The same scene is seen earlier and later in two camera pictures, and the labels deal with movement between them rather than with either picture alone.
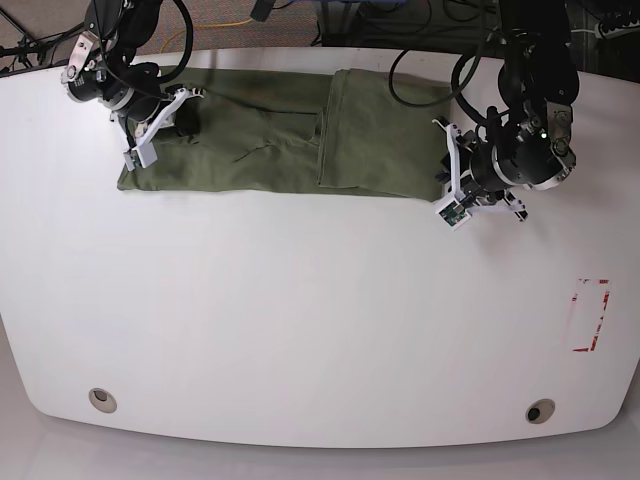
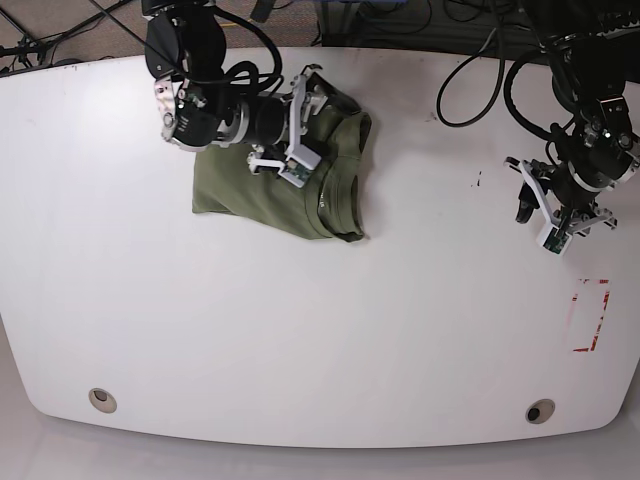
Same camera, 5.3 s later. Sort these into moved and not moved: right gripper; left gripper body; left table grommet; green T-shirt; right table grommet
Moved: right gripper; green T-shirt; left gripper body
Not moved: left table grommet; right table grommet
